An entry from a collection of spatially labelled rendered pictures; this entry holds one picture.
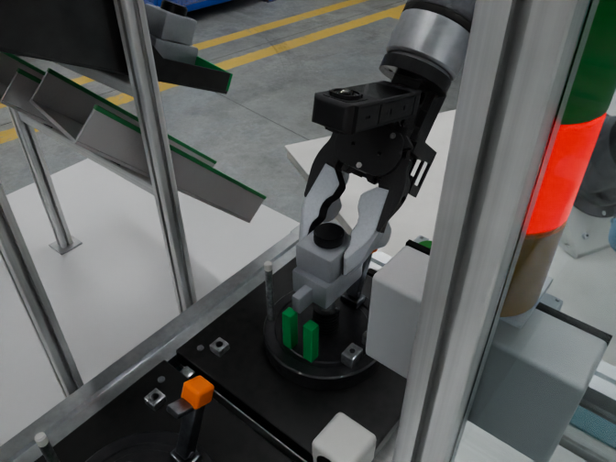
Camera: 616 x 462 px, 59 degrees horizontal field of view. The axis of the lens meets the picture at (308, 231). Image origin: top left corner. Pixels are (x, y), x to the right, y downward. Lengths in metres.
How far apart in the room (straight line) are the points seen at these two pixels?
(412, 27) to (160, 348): 0.44
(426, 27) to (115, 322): 0.58
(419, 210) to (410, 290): 0.73
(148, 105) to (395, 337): 0.35
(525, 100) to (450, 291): 0.09
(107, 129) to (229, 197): 0.20
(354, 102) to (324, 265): 0.16
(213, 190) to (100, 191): 0.46
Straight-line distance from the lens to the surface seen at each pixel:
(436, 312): 0.26
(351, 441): 0.54
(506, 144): 0.20
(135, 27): 0.55
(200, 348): 0.64
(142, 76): 0.56
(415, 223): 1.00
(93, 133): 0.60
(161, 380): 0.62
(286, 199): 2.55
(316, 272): 0.53
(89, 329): 0.85
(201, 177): 0.68
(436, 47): 0.54
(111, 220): 1.05
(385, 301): 0.32
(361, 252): 0.52
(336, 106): 0.45
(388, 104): 0.49
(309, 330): 0.55
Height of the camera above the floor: 1.45
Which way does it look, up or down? 38 degrees down
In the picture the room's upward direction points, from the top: straight up
